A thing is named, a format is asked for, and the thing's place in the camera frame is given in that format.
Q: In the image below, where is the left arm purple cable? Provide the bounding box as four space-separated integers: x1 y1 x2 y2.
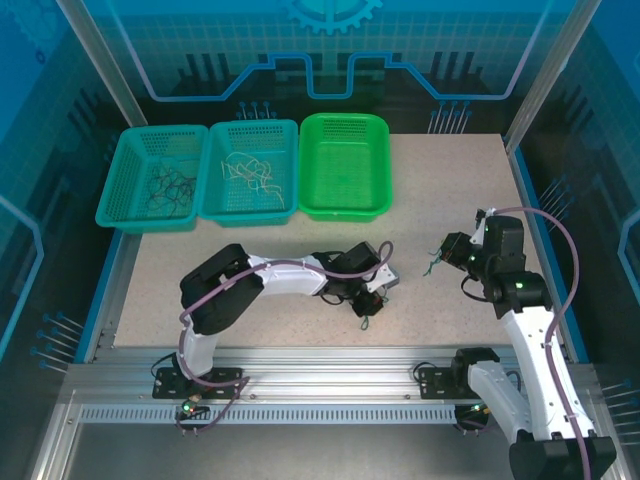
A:
174 240 394 437

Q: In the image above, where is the dark thin cable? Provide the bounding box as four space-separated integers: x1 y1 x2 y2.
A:
146 157 200 220

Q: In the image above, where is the teal plastic basket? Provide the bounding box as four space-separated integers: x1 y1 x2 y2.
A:
94 124 210 235
198 119 300 229

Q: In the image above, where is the slotted grey cable duct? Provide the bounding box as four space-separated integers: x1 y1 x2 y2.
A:
78 405 460 425

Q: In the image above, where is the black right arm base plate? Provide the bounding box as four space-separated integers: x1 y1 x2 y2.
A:
417 366 511 400

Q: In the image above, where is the white thin cable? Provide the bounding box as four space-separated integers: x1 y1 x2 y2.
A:
244 169 287 209
219 152 274 185

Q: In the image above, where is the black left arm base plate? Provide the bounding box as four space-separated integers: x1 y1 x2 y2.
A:
152 367 245 400

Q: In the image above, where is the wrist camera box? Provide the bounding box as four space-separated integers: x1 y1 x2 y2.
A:
363 263 403 294
472 207 500 246

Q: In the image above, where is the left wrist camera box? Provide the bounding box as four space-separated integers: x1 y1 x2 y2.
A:
363 263 403 294

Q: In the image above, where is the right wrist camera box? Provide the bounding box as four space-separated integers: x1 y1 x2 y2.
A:
472 207 500 246

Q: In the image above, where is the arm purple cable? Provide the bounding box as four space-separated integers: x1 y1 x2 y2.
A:
174 240 394 437
459 205 596 480

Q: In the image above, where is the aluminium mounting rail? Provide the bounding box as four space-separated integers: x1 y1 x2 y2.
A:
64 347 599 407

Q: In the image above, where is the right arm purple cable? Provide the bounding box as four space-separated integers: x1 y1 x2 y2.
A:
459 205 596 480

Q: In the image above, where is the green plastic basket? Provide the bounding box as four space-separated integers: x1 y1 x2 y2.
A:
298 112 393 224

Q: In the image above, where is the aluminium frame post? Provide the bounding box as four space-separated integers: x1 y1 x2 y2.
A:
55 0 147 129
503 0 604 154

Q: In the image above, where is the connector with green light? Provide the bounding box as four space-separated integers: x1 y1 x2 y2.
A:
180 394 210 417
457 399 501 420

